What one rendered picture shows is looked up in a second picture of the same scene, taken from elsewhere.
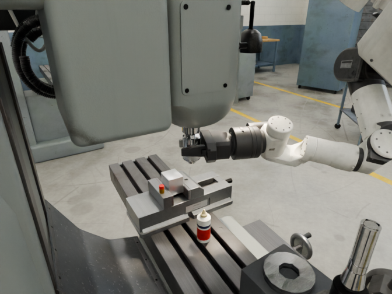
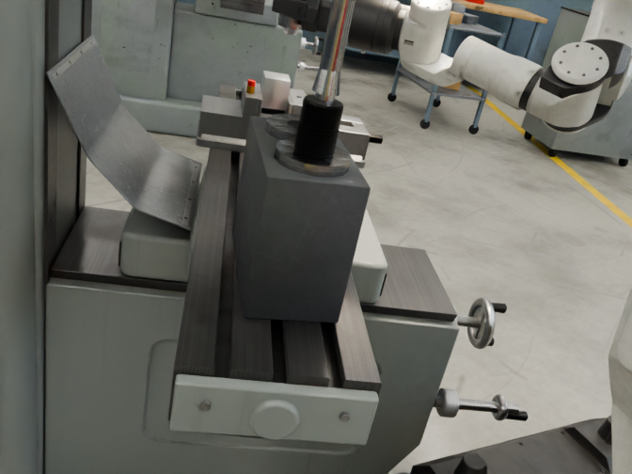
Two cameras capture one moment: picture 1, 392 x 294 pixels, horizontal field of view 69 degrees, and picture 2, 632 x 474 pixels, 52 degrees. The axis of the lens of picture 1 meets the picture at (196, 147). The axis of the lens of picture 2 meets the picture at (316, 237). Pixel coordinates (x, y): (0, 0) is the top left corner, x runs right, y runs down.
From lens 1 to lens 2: 0.64 m
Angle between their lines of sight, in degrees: 17
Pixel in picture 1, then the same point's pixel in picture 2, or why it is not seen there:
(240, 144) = (357, 14)
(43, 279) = (35, 45)
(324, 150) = (482, 57)
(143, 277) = (173, 189)
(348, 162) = (512, 84)
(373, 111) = (598, 23)
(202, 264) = not seen: hidden behind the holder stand
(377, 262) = not seen: outside the picture
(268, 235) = (419, 268)
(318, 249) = not seen: hidden behind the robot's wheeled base
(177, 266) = (216, 177)
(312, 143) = (469, 43)
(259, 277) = (261, 123)
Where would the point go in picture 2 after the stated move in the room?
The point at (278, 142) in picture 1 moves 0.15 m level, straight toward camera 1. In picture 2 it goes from (418, 28) to (363, 27)
